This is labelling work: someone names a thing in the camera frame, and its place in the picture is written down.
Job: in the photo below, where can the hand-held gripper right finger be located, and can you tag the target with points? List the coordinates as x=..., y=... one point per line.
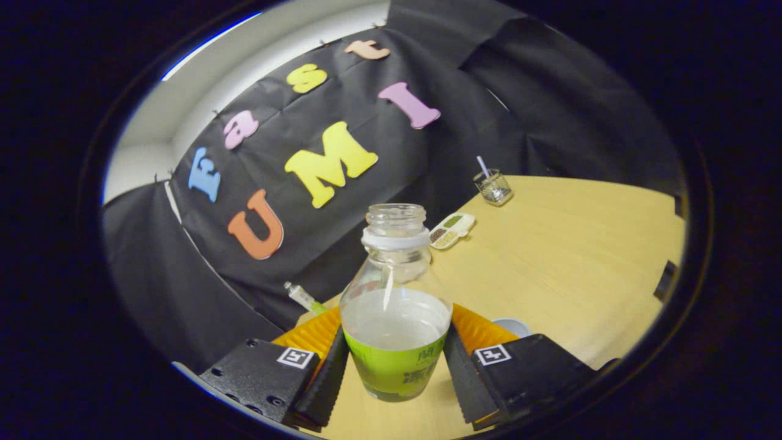
x=531, y=376

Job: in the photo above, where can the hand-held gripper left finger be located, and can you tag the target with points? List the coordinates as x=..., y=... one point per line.
x=256, y=376

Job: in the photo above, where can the pale blue cup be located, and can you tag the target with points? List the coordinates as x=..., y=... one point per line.
x=513, y=327

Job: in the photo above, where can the green label juice bottle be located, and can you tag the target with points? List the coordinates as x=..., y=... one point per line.
x=396, y=360

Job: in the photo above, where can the white and green squeeze bottle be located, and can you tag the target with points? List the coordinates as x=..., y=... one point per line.
x=300, y=296

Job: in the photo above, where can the wooden table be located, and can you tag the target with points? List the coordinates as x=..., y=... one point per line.
x=568, y=263

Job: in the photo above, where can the black table clamp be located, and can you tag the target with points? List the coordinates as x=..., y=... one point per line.
x=666, y=281

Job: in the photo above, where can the white divided snack tray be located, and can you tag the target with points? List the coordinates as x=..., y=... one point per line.
x=452, y=230

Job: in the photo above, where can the white straw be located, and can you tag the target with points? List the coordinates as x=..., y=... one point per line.
x=482, y=166

